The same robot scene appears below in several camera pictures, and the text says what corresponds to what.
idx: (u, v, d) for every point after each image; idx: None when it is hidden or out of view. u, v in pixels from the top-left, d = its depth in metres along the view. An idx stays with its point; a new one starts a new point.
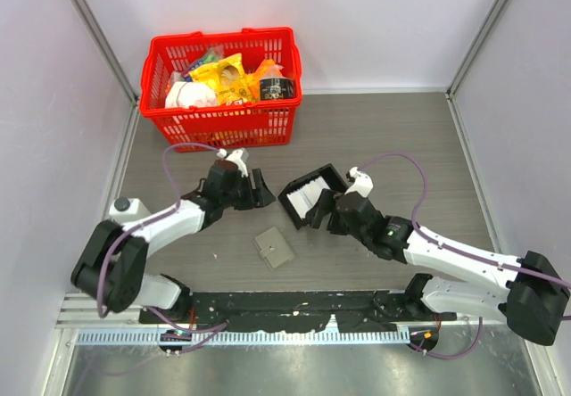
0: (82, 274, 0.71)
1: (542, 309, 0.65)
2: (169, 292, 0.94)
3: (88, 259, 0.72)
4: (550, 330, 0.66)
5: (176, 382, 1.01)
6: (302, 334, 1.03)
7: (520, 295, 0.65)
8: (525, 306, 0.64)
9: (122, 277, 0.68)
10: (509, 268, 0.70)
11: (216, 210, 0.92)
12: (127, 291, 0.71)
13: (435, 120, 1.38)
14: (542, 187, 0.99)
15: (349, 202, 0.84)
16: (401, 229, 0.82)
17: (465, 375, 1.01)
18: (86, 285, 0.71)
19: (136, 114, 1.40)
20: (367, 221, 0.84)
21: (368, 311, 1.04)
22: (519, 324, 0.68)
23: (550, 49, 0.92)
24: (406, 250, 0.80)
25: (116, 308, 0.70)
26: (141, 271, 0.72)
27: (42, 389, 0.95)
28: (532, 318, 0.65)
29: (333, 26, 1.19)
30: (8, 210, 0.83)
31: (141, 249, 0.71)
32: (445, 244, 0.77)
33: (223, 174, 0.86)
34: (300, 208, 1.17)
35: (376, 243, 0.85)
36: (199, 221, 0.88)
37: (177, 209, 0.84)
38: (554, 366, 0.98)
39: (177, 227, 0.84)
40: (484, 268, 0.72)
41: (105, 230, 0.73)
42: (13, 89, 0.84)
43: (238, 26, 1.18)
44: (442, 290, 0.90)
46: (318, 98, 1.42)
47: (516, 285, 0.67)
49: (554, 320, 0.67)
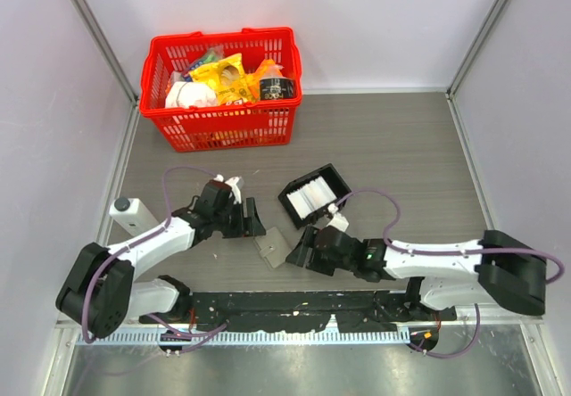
0: (68, 296, 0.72)
1: (516, 283, 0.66)
2: (165, 296, 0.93)
3: (72, 283, 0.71)
4: (533, 299, 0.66)
5: (176, 382, 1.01)
6: (302, 334, 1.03)
7: (489, 276, 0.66)
8: (496, 285, 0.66)
9: (105, 304, 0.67)
10: (473, 253, 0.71)
11: (207, 226, 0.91)
12: (111, 316, 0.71)
13: (435, 120, 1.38)
14: (542, 187, 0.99)
15: (326, 238, 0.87)
16: (377, 250, 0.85)
17: (465, 375, 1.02)
18: (71, 309, 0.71)
19: (136, 114, 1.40)
20: (347, 251, 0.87)
21: (368, 311, 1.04)
22: (504, 301, 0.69)
23: (550, 49, 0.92)
24: (385, 268, 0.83)
25: (100, 332, 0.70)
26: (126, 295, 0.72)
27: (42, 389, 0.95)
28: (509, 294, 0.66)
29: (333, 26, 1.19)
30: (8, 210, 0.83)
31: (125, 275, 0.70)
32: (416, 250, 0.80)
33: (218, 192, 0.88)
34: (300, 208, 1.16)
35: (360, 269, 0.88)
36: (189, 239, 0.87)
37: (165, 227, 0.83)
38: (554, 366, 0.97)
39: (166, 247, 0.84)
40: (452, 261, 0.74)
41: (90, 254, 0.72)
42: (13, 89, 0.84)
43: (238, 25, 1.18)
44: (436, 287, 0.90)
46: (318, 98, 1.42)
47: (483, 268, 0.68)
49: (536, 288, 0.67)
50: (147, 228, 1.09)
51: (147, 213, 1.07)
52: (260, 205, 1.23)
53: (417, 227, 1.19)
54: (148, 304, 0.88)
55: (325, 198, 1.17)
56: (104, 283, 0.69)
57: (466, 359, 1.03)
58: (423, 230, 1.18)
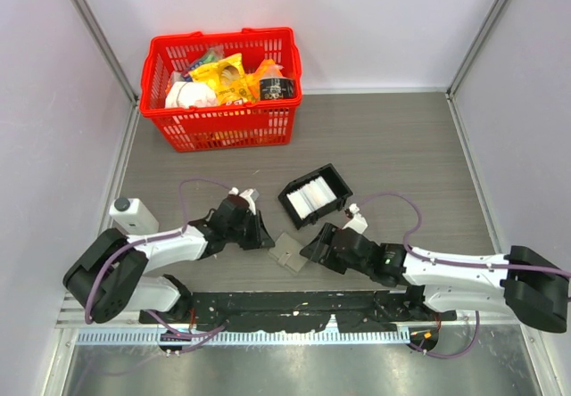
0: (77, 275, 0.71)
1: (542, 300, 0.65)
2: (166, 295, 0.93)
3: (86, 261, 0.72)
4: (558, 317, 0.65)
5: (176, 382, 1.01)
6: (302, 334, 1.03)
7: (516, 292, 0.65)
8: (523, 301, 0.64)
9: (113, 289, 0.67)
10: (500, 268, 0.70)
11: (218, 242, 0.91)
12: (115, 302, 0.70)
13: (435, 120, 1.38)
14: (541, 187, 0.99)
15: (345, 240, 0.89)
16: (396, 255, 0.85)
17: (465, 375, 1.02)
18: (76, 289, 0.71)
19: (136, 114, 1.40)
20: (365, 255, 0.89)
21: (368, 311, 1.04)
22: (528, 318, 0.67)
23: (550, 50, 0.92)
24: (405, 274, 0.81)
25: (100, 317, 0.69)
26: (135, 285, 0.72)
27: (42, 389, 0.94)
28: (535, 310, 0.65)
29: (333, 27, 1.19)
30: (8, 210, 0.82)
31: (138, 266, 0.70)
32: (438, 260, 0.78)
33: (233, 210, 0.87)
34: (300, 208, 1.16)
35: (378, 275, 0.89)
36: (199, 251, 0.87)
37: (182, 231, 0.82)
38: (554, 366, 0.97)
39: (179, 251, 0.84)
40: (476, 273, 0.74)
41: (109, 239, 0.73)
42: (13, 89, 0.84)
43: (238, 25, 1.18)
44: (444, 291, 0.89)
46: (318, 98, 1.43)
47: (509, 283, 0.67)
49: (561, 307, 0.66)
50: (147, 227, 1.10)
51: (146, 213, 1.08)
52: (260, 205, 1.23)
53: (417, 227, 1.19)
54: (148, 300, 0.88)
55: (325, 198, 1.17)
56: (117, 268, 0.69)
57: (466, 358, 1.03)
58: (423, 229, 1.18)
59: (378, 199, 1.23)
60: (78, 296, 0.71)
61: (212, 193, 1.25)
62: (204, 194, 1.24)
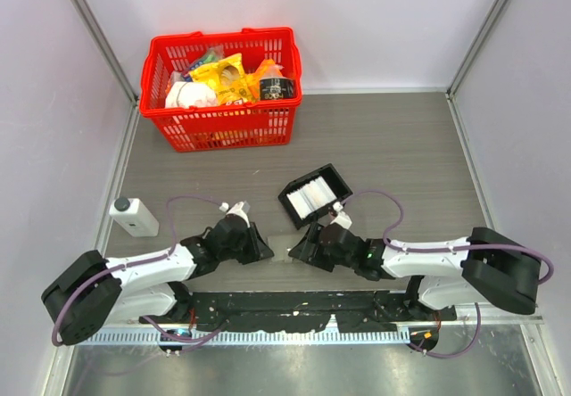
0: (53, 293, 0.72)
1: (502, 279, 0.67)
2: (160, 303, 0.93)
3: (62, 282, 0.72)
4: (520, 296, 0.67)
5: (176, 382, 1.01)
6: (302, 334, 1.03)
7: (474, 271, 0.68)
8: (481, 280, 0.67)
9: (82, 317, 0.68)
10: (460, 249, 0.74)
11: (210, 263, 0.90)
12: (86, 326, 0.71)
13: (435, 120, 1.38)
14: (541, 188, 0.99)
15: (332, 235, 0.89)
16: (378, 248, 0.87)
17: (465, 375, 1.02)
18: (51, 307, 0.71)
19: (136, 114, 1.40)
20: (350, 249, 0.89)
21: (368, 311, 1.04)
22: (492, 299, 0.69)
23: (550, 50, 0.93)
24: (383, 266, 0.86)
25: (70, 338, 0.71)
26: (106, 311, 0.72)
27: (42, 389, 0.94)
28: (495, 289, 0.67)
29: (333, 27, 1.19)
30: (8, 210, 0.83)
31: (112, 294, 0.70)
32: (410, 249, 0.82)
33: (228, 231, 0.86)
34: (299, 208, 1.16)
35: (362, 268, 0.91)
36: (188, 273, 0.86)
37: (168, 254, 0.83)
38: (554, 366, 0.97)
39: (162, 274, 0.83)
40: (442, 258, 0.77)
41: (88, 262, 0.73)
42: (13, 89, 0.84)
43: (238, 26, 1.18)
44: (434, 285, 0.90)
46: (318, 98, 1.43)
47: (468, 263, 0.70)
49: (525, 285, 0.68)
50: (147, 227, 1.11)
51: (146, 213, 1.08)
52: (260, 205, 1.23)
53: (417, 227, 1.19)
54: (137, 309, 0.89)
55: (325, 198, 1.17)
56: (89, 295, 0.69)
57: (466, 358, 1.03)
58: (423, 229, 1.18)
59: (377, 200, 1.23)
60: (52, 313, 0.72)
61: (212, 193, 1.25)
62: (203, 194, 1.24)
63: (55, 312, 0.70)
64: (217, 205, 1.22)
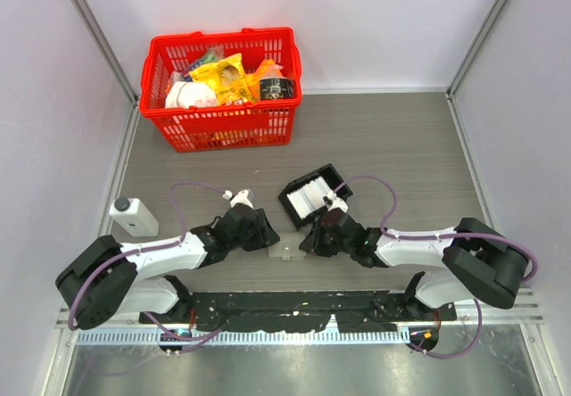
0: (68, 278, 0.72)
1: (484, 268, 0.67)
2: (162, 300, 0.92)
3: (77, 267, 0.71)
4: (501, 288, 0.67)
5: (176, 383, 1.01)
6: (302, 334, 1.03)
7: (453, 257, 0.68)
8: (460, 266, 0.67)
9: (99, 299, 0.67)
10: (446, 237, 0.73)
11: (219, 251, 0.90)
12: (103, 311, 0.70)
13: (435, 120, 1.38)
14: (541, 188, 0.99)
15: (332, 217, 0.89)
16: (375, 236, 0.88)
17: (465, 375, 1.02)
18: (66, 292, 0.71)
19: (136, 114, 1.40)
20: (349, 234, 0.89)
21: (368, 311, 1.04)
22: (473, 289, 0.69)
23: (550, 50, 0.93)
24: (376, 251, 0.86)
25: (86, 324, 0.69)
26: (122, 296, 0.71)
27: (42, 389, 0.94)
28: (475, 278, 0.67)
29: (333, 28, 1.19)
30: (8, 210, 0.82)
31: (128, 276, 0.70)
32: (401, 235, 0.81)
33: (238, 220, 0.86)
34: (299, 207, 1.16)
35: (358, 253, 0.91)
36: (198, 260, 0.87)
37: (180, 240, 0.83)
38: (554, 366, 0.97)
39: (175, 260, 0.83)
40: (428, 243, 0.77)
41: (103, 245, 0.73)
42: (13, 88, 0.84)
43: (238, 26, 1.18)
44: (429, 281, 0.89)
46: (318, 98, 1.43)
47: (450, 249, 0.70)
49: (508, 279, 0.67)
50: (147, 227, 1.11)
51: (146, 212, 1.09)
52: (260, 205, 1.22)
53: (417, 227, 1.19)
54: (141, 304, 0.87)
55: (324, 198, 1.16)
56: (106, 277, 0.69)
57: (466, 358, 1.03)
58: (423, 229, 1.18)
59: (378, 200, 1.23)
60: (67, 299, 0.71)
61: (212, 193, 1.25)
62: (204, 194, 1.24)
63: (70, 298, 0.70)
64: (216, 205, 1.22)
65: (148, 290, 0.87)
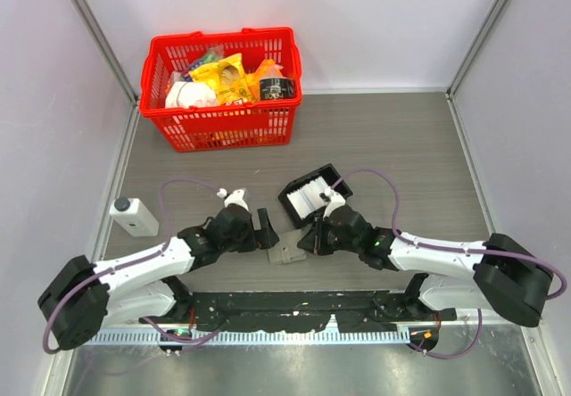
0: (46, 301, 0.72)
1: (513, 287, 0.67)
2: (158, 304, 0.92)
3: (53, 291, 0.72)
4: (529, 308, 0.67)
5: (176, 382, 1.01)
6: (302, 334, 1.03)
7: (485, 275, 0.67)
8: (492, 285, 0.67)
9: (70, 326, 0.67)
10: (475, 251, 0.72)
11: (211, 254, 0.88)
12: (80, 333, 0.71)
13: (434, 120, 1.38)
14: (541, 188, 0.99)
15: (342, 217, 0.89)
16: (386, 238, 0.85)
17: (465, 375, 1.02)
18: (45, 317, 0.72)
19: (136, 114, 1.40)
20: (359, 233, 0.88)
21: (368, 311, 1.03)
22: (499, 306, 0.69)
23: (550, 50, 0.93)
24: (389, 255, 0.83)
25: (67, 344, 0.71)
26: (97, 318, 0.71)
27: (42, 389, 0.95)
28: (506, 298, 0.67)
29: (333, 27, 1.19)
30: (8, 210, 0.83)
31: (99, 300, 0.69)
32: (421, 243, 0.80)
33: (230, 221, 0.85)
34: (299, 207, 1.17)
35: (368, 254, 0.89)
36: (187, 265, 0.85)
37: (161, 251, 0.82)
38: (554, 366, 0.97)
39: (159, 272, 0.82)
40: (453, 257, 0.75)
41: (76, 268, 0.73)
42: (13, 89, 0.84)
43: (238, 26, 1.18)
44: (437, 285, 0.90)
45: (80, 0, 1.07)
46: (318, 98, 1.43)
47: (481, 267, 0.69)
49: (535, 298, 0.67)
50: (147, 226, 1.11)
51: (146, 212, 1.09)
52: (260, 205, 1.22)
53: (417, 227, 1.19)
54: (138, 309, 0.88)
55: None
56: (77, 303, 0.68)
57: (466, 358, 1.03)
58: (423, 229, 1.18)
59: (378, 200, 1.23)
60: None
61: (212, 193, 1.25)
62: (204, 194, 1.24)
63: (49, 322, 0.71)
64: (216, 205, 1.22)
65: (137, 300, 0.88)
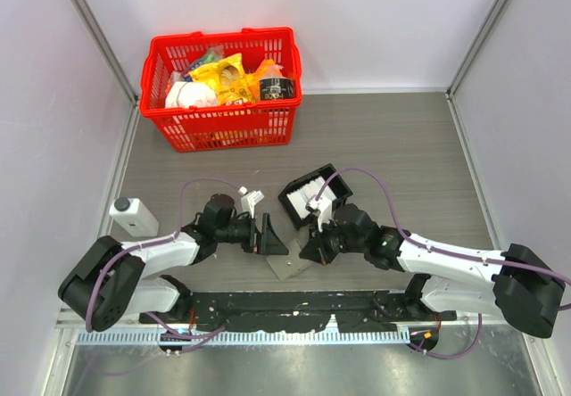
0: (72, 286, 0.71)
1: (531, 301, 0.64)
2: (165, 296, 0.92)
3: (80, 272, 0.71)
4: (543, 322, 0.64)
5: (176, 382, 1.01)
6: (302, 334, 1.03)
7: (506, 287, 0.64)
8: (511, 298, 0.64)
9: (111, 294, 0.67)
10: (494, 262, 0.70)
11: (209, 245, 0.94)
12: (114, 309, 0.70)
13: (434, 120, 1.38)
14: (542, 188, 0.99)
15: (346, 216, 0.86)
16: (394, 238, 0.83)
17: (465, 375, 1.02)
18: (73, 301, 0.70)
19: (136, 114, 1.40)
20: (365, 233, 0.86)
21: (368, 311, 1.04)
22: (514, 317, 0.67)
23: (550, 50, 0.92)
24: (399, 257, 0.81)
25: (99, 325, 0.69)
26: (130, 292, 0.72)
27: (42, 389, 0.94)
28: (523, 310, 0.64)
29: (334, 27, 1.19)
30: (8, 210, 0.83)
31: (136, 269, 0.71)
32: (434, 248, 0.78)
33: (217, 211, 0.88)
34: (299, 207, 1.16)
35: (373, 253, 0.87)
36: (192, 256, 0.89)
37: (174, 237, 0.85)
38: (554, 366, 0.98)
39: (173, 255, 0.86)
40: (470, 265, 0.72)
41: (103, 246, 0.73)
42: (13, 89, 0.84)
43: (237, 26, 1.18)
44: (441, 289, 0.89)
45: (80, 0, 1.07)
46: (318, 98, 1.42)
47: (500, 278, 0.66)
49: (550, 310, 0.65)
50: (147, 227, 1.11)
51: (146, 213, 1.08)
52: (260, 205, 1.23)
53: (417, 227, 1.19)
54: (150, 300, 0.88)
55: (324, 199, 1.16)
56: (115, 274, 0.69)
57: (466, 359, 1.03)
58: (423, 229, 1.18)
59: (378, 200, 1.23)
60: (76, 306, 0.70)
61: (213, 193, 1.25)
62: (204, 194, 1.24)
63: (80, 304, 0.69)
64: None
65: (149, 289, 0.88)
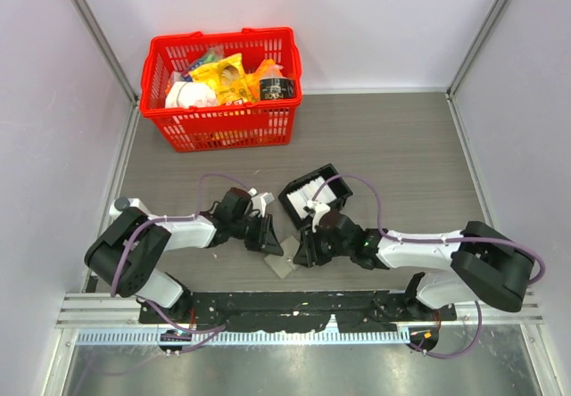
0: (97, 252, 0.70)
1: (492, 272, 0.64)
2: (170, 290, 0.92)
3: (108, 237, 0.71)
4: (509, 292, 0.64)
5: (176, 382, 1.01)
6: (302, 334, 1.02)
7: (462, 262, 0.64)
8: (471, 272, 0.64)
9: (140, 260, 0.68)
10: (452, 241, 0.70)
11: (224, 231, 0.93)
12: (138, 276, 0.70)
13: (435, 120, 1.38)
14: (541, 188, 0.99)
15: (330, 218, 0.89)
16: (375, 237, 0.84)
17: (464, 375, 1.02)
18: (98, 265, 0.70)
19: (136, 114, 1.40)
20: (348, 235, 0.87)
21: (368, 311, 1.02)
22: (482, 293, 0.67)
23: (550, 50, 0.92)
24: (378, 254, 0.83)
25: (124, 292, 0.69)
26: (156, 260, 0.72)
27: (42, 389, 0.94)
28: (484, 284, 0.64)
29: (334, 27, 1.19)
30: (8, 210, 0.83)
31: (163, 237, 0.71)
32: (405, 238, 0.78)
33: (237, 200, 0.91)
34: (299, 207, 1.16)
35: (358, 254, 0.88)
36: (208, 237, 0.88)
37: (194, 217, 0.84)
38: (554, 366, 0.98)
39: (193, 234, 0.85)
40: (434, 247, 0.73)
41: (130, 217, 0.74)
42: (13, 88, 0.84)
43: (237, 26, 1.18)
44: (431, 283, 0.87)
45: (80, 0, 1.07)
46: (318, 98, 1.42)
47: (458, 254, 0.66)
49: (514, 280, 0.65)
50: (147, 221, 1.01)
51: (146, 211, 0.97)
52: None
53: (417, 227, 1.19)
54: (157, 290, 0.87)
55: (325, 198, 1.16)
56: (144, 240, 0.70)
57: (466, 359, 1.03)
58: (423, 229, 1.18)
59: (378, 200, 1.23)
60: (101, 272, 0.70)
61: (213, 193, 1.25)
62: (203, 194, 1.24)
63: (105, 270, 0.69)
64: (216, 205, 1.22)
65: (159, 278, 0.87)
